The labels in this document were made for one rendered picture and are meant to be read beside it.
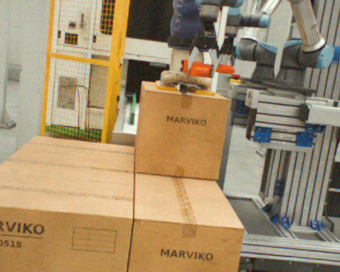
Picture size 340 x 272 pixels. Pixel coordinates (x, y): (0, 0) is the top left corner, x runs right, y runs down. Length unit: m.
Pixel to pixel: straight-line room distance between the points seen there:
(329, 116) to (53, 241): 1.44
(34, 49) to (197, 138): 1.78
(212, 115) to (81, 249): 0.90
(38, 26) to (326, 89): 2.07
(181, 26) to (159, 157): 0.66
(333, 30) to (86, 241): 1.76
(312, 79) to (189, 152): 0.88
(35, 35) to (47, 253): 2.17
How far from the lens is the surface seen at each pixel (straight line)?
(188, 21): 2.31
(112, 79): 3.54
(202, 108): 2.13
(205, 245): 1.66
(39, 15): 3.55
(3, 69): 5.81
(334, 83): 2.71
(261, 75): 2.88
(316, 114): 2.34
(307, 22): 2.25
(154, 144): 2.13
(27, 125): 3.62
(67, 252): 1.67
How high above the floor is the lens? 1.11
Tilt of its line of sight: 10 degrees down
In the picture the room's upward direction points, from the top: 7 degrees clockwise
